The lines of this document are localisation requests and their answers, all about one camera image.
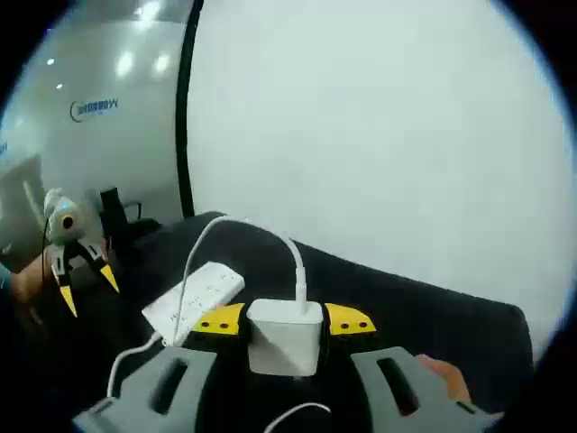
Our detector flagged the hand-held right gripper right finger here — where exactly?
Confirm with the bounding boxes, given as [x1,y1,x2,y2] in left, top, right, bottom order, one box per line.
[323,302,502,433]

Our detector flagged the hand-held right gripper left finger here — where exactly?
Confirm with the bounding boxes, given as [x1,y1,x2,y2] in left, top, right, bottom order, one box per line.
[73,302,247,433]

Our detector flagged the white power strip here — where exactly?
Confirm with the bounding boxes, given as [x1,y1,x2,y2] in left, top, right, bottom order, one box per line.
[141,262,246,349]

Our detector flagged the white charging cable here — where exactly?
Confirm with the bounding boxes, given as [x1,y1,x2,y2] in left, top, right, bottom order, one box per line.
[172,216,334,433]

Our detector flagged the white charger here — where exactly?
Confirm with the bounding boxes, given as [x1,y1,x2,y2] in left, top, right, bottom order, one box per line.
[246,298,325,377]

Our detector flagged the person's right hand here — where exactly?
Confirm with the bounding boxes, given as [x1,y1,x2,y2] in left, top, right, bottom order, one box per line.
[415,353,473,403]

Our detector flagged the black bottle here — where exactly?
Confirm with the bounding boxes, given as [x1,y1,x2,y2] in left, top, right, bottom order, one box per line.
[99,186,131,247]

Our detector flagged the white power strip cord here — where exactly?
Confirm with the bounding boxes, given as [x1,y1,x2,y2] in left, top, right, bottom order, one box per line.
[109,332,169,399]

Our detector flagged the black wall post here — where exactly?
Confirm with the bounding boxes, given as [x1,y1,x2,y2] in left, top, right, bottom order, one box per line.
[174,0,205,218]

